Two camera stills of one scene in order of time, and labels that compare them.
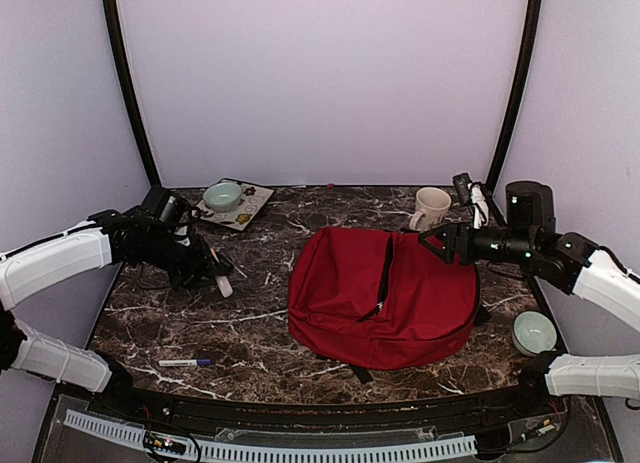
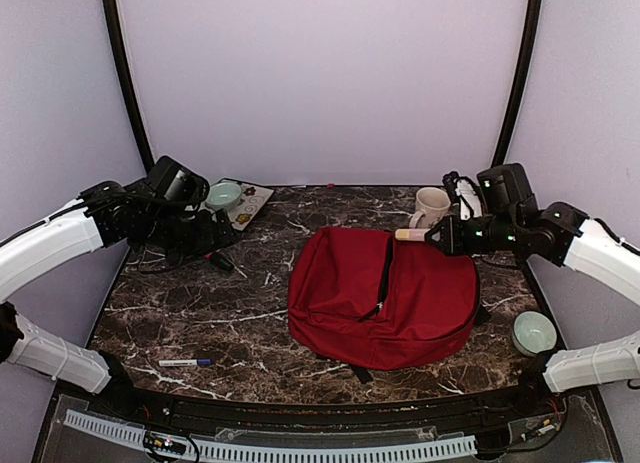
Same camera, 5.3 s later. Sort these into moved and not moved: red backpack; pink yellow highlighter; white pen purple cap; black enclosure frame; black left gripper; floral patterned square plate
Moved: black left gripper; pink yellow highlighter
Not moved: red backpack; black enclosure frame; floral patterned square plate; white pen purple cap
